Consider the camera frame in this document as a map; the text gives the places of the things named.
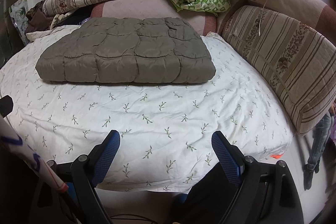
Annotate olive quilted down jacket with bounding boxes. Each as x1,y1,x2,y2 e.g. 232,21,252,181
35,18,216,84

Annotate orange white shoe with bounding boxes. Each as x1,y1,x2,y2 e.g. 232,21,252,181
270,154,283,159

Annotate white leaf-print bed quilt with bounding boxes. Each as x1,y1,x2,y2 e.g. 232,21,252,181
1,26,295,192

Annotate blue jeans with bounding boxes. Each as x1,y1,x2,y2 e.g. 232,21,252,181
303,112,334,190

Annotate white red-tipped pole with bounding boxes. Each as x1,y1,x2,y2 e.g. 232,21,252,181
1,117,68,193

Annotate large beige striped folded quilt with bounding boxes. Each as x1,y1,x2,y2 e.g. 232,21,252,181
222,6,335,135

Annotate dark brown garment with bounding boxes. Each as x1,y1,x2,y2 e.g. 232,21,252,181
25,1,53,34

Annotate pink brown blanket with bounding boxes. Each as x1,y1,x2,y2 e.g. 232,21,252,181
247,0,335,44

